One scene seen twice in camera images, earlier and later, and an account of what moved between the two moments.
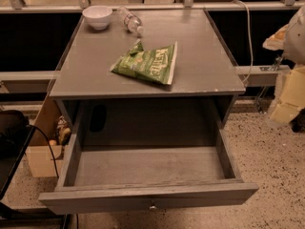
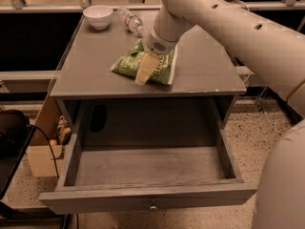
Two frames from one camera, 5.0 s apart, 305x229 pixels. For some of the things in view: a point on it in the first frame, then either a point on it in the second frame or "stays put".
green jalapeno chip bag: (155, 64) stays put
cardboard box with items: (37, 152) stays put
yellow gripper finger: (293, 96) to (155, 45)
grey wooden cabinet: (123, 111) stays put
